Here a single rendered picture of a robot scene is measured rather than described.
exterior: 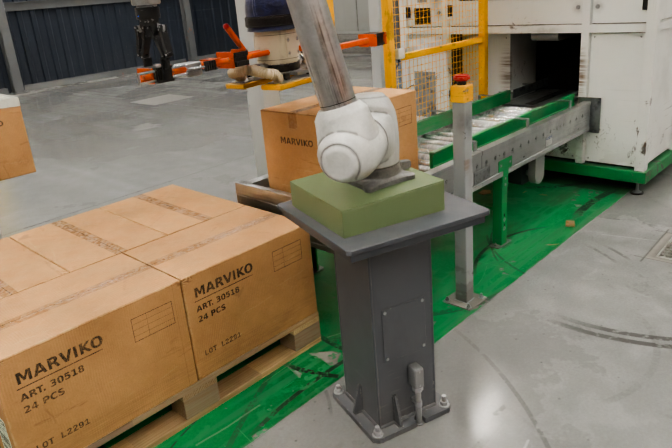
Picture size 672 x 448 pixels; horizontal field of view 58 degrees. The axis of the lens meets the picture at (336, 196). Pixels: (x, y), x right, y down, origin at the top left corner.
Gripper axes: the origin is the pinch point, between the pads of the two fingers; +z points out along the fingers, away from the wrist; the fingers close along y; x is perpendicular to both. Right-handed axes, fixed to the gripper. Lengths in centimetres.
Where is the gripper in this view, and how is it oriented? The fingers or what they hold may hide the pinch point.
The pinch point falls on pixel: (157, 71)
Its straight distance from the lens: 209.9
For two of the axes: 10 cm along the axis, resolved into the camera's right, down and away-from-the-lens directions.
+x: -5.9, 3.1, -7.5
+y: -8.0, -1.3, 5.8
